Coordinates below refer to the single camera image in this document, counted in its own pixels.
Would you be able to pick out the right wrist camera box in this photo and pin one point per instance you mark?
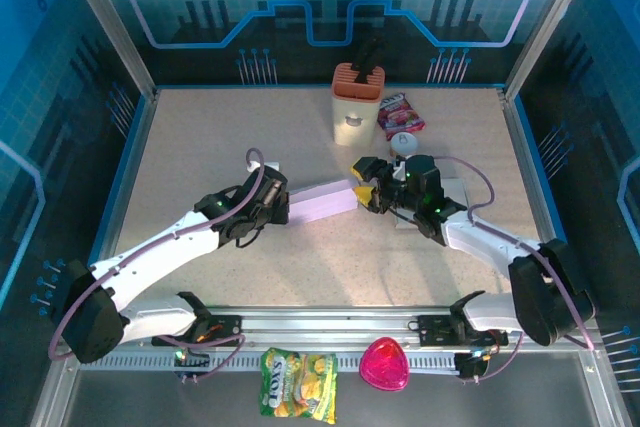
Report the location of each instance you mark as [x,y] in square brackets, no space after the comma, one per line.
[398,169]

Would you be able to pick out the pink heart-shaped container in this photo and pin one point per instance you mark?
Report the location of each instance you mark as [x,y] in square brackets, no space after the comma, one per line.
[384,364]

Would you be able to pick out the green yellow candy bag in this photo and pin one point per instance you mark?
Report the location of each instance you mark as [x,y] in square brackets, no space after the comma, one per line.
[297,384]

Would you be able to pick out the beige knife block orange top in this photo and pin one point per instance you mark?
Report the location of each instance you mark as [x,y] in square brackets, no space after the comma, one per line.
[352,112]

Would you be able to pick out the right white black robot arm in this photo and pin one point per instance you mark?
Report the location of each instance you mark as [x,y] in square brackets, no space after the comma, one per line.
[490,244]

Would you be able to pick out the aluminium table rail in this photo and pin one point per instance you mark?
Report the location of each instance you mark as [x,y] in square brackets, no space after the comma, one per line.
[325,329]

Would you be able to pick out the lilac paper box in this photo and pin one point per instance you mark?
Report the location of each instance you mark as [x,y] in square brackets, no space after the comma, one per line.
[325,202]

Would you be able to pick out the small pull-tab can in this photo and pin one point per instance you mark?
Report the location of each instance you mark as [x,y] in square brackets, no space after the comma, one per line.
[403,143]

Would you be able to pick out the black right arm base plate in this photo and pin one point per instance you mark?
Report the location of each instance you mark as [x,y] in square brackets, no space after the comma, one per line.
[435,329]

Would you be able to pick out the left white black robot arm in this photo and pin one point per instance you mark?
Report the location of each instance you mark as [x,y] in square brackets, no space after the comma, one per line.
[165,252]

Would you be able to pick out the small black circuit board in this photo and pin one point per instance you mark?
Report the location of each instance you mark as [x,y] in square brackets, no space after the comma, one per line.
[192,364]
[472,364]

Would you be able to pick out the aluminium frame post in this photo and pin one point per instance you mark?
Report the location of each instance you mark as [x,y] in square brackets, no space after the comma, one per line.
[544,12]
[105,12]

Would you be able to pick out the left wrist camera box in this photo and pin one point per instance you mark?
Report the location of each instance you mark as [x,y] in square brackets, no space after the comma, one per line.
[267,166]

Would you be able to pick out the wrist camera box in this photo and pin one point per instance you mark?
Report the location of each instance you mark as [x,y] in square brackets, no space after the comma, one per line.
[398,169]
[267,166]

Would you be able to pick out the red purple candy packet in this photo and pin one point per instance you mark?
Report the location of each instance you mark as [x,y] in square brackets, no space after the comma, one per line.
[400,117]

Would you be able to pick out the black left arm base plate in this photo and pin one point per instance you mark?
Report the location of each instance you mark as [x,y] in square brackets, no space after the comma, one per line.
[225,329]

